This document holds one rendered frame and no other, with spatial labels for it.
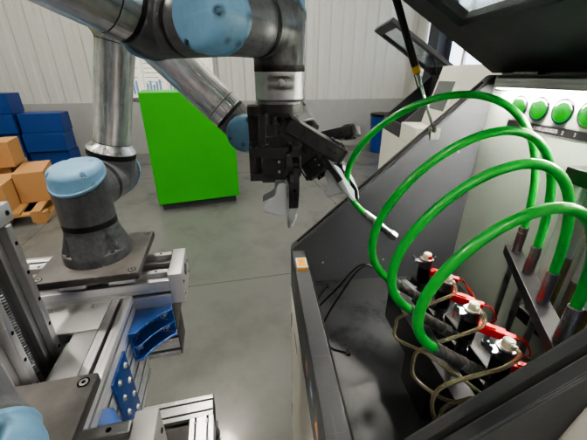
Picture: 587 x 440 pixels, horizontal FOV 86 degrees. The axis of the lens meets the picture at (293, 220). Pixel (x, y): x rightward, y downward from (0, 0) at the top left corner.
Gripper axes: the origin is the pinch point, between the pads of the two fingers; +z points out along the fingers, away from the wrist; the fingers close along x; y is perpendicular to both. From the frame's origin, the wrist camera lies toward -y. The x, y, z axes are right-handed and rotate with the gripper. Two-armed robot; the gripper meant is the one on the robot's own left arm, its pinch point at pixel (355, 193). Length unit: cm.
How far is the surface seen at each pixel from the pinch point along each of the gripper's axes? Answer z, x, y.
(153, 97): -221, -154, 171
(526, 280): 31.8, 0.7, -18.3
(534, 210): 16.6, 26.7, -24.6
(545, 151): 12.7, 6.7, -31.6
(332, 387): 28.7, 24.2, 15.0
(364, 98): -246, -652, 69
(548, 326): 35.2, 13.0, -17.7
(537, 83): 1.0, -16.7, -41.1
